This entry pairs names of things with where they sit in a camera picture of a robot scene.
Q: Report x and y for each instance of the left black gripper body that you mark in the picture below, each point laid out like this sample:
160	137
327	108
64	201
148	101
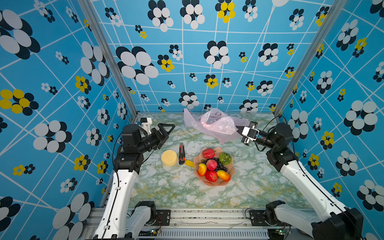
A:
150	142

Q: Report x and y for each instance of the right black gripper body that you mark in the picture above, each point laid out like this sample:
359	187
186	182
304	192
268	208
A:
264	140

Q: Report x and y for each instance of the pink plastic bag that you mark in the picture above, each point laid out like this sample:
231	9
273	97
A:
217	124

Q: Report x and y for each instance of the green kiwi half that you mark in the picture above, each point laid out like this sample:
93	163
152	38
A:
225	158

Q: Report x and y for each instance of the pink peach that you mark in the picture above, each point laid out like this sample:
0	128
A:
211	165

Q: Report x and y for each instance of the orange yellow mango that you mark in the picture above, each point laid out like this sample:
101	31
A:
223	175

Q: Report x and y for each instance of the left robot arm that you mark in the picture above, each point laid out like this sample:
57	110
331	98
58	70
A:
115	223

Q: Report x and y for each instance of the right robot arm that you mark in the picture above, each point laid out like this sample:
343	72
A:
333	220

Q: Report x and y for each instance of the yellow round sponge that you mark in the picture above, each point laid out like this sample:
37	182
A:
169	158

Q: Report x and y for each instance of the red strawberry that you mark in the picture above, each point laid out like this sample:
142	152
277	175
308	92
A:
209	153

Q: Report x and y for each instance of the yellow flat piece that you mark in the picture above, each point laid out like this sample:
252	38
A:
189	163

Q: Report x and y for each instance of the dark purple grape bunch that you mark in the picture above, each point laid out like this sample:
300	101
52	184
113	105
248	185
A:
220	166

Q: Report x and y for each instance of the small yellow red mango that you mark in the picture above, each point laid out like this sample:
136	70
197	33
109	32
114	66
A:
202	169

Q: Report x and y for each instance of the red apple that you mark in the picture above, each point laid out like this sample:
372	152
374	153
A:
211	176

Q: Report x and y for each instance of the left green circuit board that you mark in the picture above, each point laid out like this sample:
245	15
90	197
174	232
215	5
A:
150	233

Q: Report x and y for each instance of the green circuit board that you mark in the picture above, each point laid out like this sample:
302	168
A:
150	233
276	234

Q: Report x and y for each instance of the right green circuit board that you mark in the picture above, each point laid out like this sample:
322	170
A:
276	234

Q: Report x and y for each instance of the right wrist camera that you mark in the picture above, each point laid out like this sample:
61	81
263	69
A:
250	133

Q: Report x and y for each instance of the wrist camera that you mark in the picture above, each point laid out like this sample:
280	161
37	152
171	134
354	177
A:
146	124
250	133

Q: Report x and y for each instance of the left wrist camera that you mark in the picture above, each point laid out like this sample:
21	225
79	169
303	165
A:
146	124

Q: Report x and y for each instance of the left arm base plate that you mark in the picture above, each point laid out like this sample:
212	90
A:
159	217

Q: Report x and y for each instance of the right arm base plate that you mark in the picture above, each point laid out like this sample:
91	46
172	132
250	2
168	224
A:
258	219

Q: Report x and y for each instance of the aluminium front rail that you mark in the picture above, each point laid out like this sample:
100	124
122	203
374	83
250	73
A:
194	224

